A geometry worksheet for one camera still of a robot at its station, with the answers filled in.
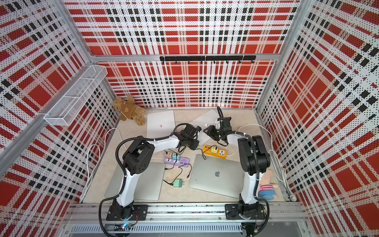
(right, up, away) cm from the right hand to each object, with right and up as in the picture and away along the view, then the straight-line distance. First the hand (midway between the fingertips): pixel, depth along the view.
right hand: (207, 130), depth 98 cm
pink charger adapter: (-24, -14, -12) cm, 30 cm away
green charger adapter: (-18, -29, -17) cm, 38 cm away
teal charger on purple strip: (-21, -15, -12) cm, 28 cm away
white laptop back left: (-35, +4, +10) cm, 36 cm away
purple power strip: (-15, -18, -10) cm, 26 cm away
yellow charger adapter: (+3, -12, -8) cm, 15 cm away
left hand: (-6, -8, +2) cm, 11 cm away
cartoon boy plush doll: (+30, -30, -23) cm, 48 cm away
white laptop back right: (+2, +8, +17) cm, 19 cm away
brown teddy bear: (-60, +15, +12) cm, 63 cm away
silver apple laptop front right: (+5, -26, -13) cm, 29 cm away
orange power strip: (+9, -14, -5) cm, 18 cm away
